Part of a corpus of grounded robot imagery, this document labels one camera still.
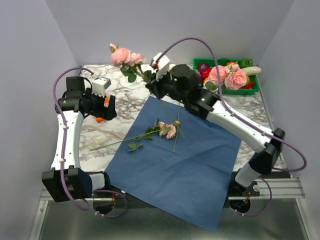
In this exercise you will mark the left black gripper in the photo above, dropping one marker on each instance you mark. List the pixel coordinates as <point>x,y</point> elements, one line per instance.
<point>108,113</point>

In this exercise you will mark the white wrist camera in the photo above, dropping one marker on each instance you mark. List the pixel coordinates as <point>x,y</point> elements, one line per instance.
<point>100,85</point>
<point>161,64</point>

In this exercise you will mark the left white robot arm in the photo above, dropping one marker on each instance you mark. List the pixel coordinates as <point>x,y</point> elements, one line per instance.
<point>68,142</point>

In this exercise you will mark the black mounting base plate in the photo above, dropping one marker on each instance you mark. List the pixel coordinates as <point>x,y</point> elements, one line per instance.
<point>117,197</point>

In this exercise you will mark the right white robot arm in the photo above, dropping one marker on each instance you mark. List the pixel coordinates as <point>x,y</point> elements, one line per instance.
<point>209,106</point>

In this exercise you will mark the peach rose stem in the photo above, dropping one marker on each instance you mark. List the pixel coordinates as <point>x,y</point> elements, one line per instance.
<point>167,130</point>

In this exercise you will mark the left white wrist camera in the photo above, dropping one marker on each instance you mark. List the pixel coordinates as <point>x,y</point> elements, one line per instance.
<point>100,85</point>

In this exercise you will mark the green bell pepper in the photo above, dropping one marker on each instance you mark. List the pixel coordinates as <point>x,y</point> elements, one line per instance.
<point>245,63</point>

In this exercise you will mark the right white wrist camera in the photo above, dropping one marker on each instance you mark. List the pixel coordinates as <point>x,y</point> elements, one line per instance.
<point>161,64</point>

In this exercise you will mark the cream printed ribbon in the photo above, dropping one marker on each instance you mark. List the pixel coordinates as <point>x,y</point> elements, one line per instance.
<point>97,136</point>

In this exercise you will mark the pink rose bunch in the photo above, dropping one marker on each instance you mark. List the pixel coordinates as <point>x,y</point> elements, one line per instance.
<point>232,77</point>

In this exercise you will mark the red bell pepper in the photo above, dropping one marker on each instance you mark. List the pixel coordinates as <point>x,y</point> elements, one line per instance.
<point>205,73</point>

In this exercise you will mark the white ribbed ceramic vase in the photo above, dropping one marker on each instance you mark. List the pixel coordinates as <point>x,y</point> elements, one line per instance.
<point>210,86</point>

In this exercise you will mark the white rose stem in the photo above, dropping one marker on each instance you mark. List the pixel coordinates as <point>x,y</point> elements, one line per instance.
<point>177,124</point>

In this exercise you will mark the aluminium rail frame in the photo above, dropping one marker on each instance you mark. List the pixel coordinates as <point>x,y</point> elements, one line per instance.
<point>280,205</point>

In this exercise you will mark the orange snack packet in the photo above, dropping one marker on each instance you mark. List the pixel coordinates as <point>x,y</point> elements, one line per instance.
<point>106,104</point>

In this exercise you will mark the white radish toy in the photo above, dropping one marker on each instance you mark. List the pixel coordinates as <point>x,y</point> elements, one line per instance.
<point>252,70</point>

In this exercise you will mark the orange carrot toy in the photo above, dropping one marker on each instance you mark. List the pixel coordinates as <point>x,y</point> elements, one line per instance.
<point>231,63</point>

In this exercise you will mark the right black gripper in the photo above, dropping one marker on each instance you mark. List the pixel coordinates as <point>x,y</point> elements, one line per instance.
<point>154,86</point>

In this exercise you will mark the red chili peppers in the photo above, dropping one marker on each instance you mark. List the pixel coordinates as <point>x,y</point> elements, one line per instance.
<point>249,83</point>

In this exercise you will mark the purple onion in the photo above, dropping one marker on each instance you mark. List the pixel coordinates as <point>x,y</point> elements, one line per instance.
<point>202,67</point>

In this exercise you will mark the green plastic basket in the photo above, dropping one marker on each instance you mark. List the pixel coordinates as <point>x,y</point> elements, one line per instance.
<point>225,91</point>

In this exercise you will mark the dark blue wrapping sheet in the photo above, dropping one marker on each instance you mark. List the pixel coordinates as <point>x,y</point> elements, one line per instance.
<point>187,176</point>

